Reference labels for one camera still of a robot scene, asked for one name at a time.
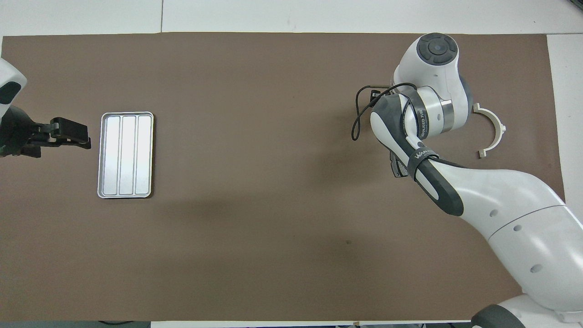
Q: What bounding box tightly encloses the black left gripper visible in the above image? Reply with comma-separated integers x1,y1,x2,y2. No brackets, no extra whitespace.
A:
0,106,92,159

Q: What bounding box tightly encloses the silver metal tray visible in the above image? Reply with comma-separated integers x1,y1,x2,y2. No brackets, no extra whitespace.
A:
97,112,154,199

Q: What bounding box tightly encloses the dark grey rectangular brake pad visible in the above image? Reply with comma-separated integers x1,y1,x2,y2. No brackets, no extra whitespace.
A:
389,153,409,179

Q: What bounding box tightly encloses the brown table mat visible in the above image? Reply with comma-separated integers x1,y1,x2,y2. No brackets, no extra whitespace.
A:
0,32,580,322

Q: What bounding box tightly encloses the white curved plastic bracket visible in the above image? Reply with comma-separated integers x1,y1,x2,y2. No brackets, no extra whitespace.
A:
472,103,506,159

